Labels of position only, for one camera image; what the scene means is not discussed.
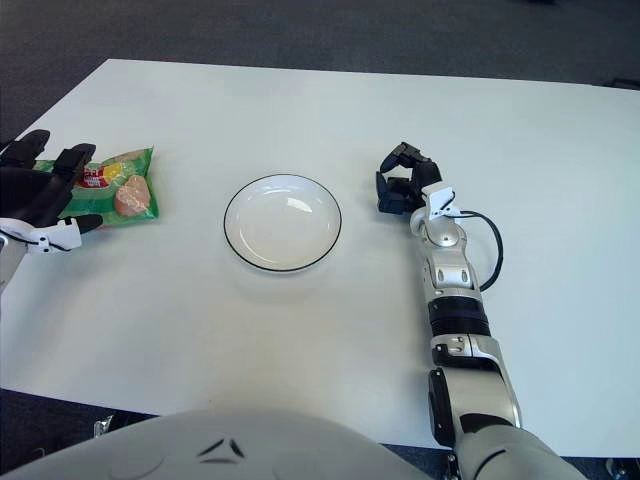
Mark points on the white plate with black rim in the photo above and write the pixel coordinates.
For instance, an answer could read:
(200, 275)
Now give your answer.
(282, 225)

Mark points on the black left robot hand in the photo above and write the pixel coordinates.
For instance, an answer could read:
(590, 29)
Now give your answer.
(30, 195)

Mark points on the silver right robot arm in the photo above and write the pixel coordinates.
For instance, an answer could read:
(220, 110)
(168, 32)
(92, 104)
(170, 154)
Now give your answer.
(450, 270)

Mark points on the black robot lower body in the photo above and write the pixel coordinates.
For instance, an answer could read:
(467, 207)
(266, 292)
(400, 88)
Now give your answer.
(102, 427)

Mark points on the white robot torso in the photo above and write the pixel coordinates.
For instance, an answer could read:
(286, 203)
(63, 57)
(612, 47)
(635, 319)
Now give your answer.
(250, 450)

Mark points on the green potato chip bag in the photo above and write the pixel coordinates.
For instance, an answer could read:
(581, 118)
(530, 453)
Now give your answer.
(130, 200)

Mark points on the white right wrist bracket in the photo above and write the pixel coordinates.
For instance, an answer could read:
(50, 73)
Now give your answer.
(440, 197)

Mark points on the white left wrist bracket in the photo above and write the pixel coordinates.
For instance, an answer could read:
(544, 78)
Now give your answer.
(55, 235)

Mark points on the grey caster wheel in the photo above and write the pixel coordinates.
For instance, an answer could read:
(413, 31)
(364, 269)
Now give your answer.
(617, 469)

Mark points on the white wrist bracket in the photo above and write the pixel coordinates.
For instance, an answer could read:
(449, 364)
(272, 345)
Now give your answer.
(440, 197)
(55, 235)

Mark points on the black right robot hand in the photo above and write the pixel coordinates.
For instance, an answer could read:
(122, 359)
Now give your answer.
(395, 200)

